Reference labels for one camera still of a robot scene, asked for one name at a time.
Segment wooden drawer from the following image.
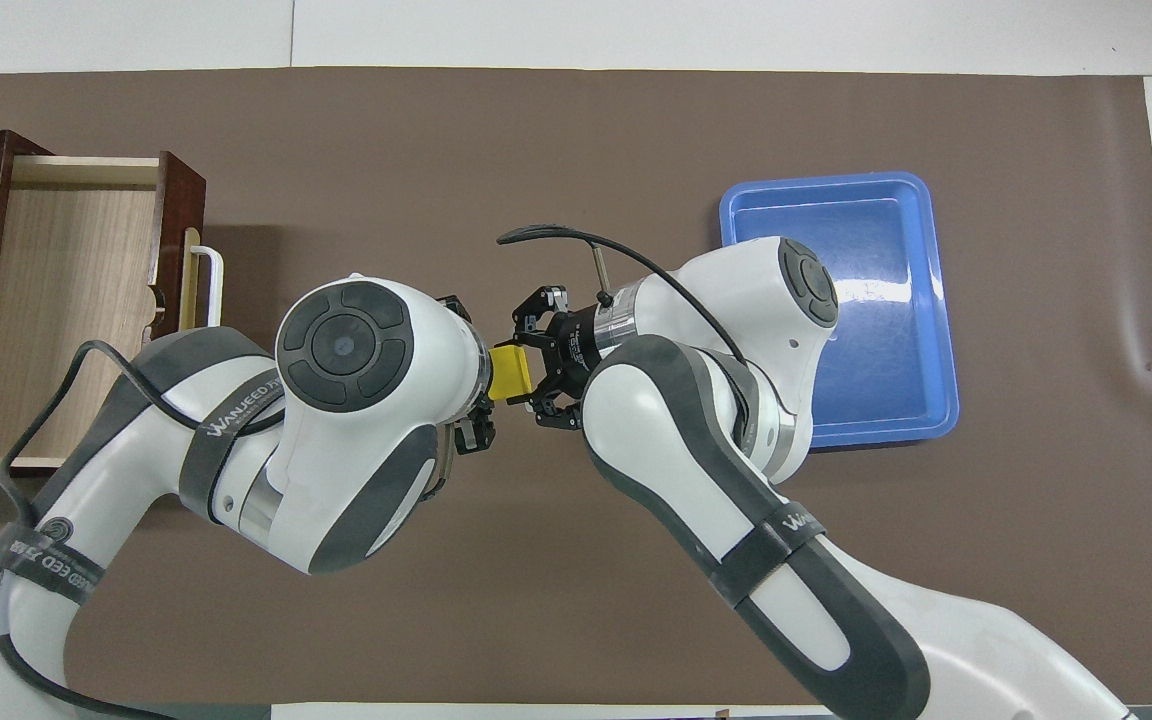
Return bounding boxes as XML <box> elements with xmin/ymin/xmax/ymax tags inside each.
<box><xmin>0</xmin><ymin>150</ymin><xmax>224</xmax><ymax>471</ymax></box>

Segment yellow cube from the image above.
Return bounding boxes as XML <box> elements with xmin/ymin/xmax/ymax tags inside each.
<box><xmin>489</xmin><ymin>343</ymin><xmax>537</xmax><ymax>404</ymax></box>

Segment white drawer handle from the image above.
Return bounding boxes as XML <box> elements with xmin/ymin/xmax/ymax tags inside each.
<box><xmin>181</xmin><ymin>243</ymin><xmax>225</xmax><ymax>331</ymax></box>

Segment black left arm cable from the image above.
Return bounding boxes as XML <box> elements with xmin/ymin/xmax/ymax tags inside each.
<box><xmin>0</xmin><ymin>340</ymin><xmax>287</xmax><ymax>720</ymax></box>

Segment blue plastic tray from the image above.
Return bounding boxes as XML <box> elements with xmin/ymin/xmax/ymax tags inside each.
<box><xmin>718</xmin><ymin>171</ymin><xmax>961</xmax><ymax>449</ymax></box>

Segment brown table mat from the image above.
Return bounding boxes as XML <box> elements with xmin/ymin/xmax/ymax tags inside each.
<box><xmin>0</xmin><ymin>67</ymin><xmax>1152</xmax><ymax>706</ymax></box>

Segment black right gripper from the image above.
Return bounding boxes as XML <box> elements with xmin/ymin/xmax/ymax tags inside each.
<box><xmin>436</xmin><ymin>287</ymin><xmax>605</xmax><ymax>453</ymax></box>

